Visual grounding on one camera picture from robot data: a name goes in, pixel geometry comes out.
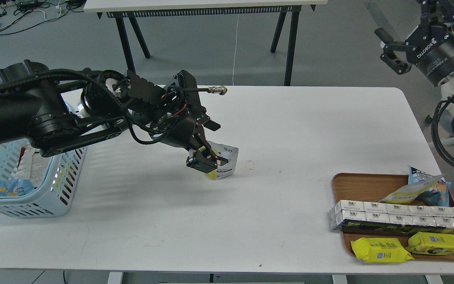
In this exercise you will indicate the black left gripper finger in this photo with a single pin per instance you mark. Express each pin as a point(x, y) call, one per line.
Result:
point(211, 125)
point(201, 155)

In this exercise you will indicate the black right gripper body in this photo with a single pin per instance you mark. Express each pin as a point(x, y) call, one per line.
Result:
point(432, 52)

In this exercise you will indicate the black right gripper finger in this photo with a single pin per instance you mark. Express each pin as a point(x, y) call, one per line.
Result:
point(390, 47)
point(439, 12)

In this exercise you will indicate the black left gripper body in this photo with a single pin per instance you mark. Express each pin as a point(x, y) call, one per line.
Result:
point(185, 131)

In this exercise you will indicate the yellow white nut snack pouch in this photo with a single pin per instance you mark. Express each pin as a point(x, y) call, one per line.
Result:
point(228, 156)

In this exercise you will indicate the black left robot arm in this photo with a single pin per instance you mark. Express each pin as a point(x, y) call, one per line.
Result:
point(59, 110)

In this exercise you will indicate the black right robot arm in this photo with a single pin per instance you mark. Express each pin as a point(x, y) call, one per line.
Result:
point(440, 108)

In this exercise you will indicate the blue snack bag on tray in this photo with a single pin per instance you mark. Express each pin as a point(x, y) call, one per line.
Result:
point(437, 194)

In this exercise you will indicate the light blue plastic basket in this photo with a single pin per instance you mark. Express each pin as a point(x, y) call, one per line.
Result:
point(54, 196)

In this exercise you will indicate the white snack packet in basket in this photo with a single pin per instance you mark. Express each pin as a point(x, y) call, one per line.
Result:
point(31, 165)

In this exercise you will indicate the blue snack packet in basket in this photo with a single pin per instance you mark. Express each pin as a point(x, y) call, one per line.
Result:
point(15, 187)

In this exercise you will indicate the yellow snack packet right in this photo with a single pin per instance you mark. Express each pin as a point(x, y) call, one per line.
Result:
point(431, 244)

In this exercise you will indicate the yellow snack packet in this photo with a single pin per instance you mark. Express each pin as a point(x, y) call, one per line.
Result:
point(431, 244)
point(380, 250)

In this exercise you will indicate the yellow snack packet left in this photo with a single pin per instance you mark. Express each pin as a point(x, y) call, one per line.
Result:
point(380, 250)

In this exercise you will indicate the background table black legs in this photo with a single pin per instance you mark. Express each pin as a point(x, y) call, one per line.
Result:
point(119, 10)

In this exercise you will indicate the silver wrapped carton multipack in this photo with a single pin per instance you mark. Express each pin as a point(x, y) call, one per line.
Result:
point(356, 217)

